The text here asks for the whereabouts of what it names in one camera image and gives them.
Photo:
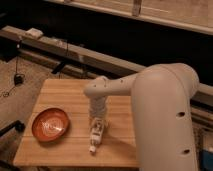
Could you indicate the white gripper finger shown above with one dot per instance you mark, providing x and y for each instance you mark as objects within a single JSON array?
[
  {"x": 90, "y": 122},
  {"x": 105, "y": 123}
]

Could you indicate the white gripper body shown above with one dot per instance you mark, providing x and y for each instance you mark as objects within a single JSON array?
[{"x": 97, "y": 107}]

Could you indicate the white plastic bottle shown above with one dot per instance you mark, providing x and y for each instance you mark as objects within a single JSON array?
[{"x": 96, "y": 132}]

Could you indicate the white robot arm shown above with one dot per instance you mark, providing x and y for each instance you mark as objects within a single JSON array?
[{"x": 160, "y": 103}]

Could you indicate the red ceramic bowl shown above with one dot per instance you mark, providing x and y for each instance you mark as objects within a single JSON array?
[{"x": 50, "y": 124}]

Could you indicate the long wooden beam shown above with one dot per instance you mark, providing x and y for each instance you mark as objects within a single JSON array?
[{"x": 201, "y": 63}]

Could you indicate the black power adapter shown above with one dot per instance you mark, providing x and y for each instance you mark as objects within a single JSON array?
[{"x": 18, "y": 79}]

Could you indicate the small white block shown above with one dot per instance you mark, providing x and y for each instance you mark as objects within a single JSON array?
[{"x": 34, "y": 32}]

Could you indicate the wooden wall shelf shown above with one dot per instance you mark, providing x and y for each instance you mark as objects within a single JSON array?
[{"x": 193, "y": 15}]

